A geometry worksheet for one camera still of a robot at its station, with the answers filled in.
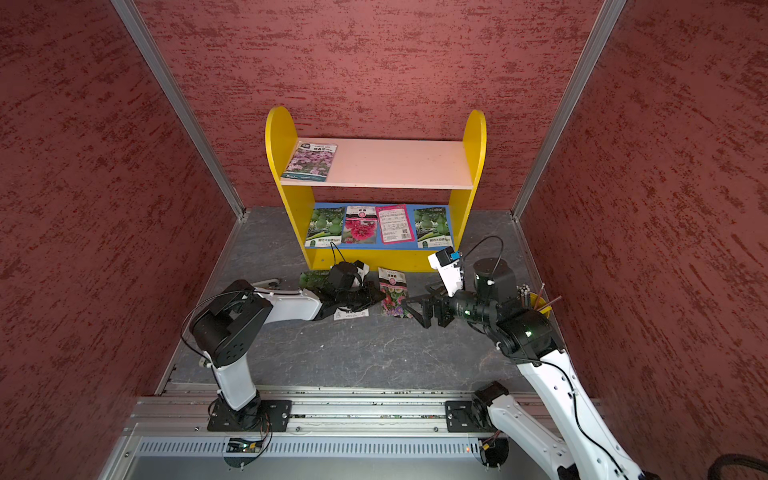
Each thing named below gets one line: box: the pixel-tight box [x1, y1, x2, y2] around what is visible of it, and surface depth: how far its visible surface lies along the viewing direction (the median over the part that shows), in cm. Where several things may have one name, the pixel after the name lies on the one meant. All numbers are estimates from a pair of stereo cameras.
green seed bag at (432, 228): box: [414, 207, 454, 249], surface depth 99 cm
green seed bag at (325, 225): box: [304, 207, 345, 248], surface depth 99 cm
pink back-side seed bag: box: [376, 204, 415, 245], surface depth 100 cm
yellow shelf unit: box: [265, 107, 487, 272], surface depth 94 cm
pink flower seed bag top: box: [378, 267, 413, 319], surface depth 96 cm
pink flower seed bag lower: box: [342, 205, 377, 245], surface depth 99 cm
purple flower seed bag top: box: [281, 141, 338, 182], surface depth 77 cm
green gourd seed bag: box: [299, 271, 330, 289], surface depth 102 cm
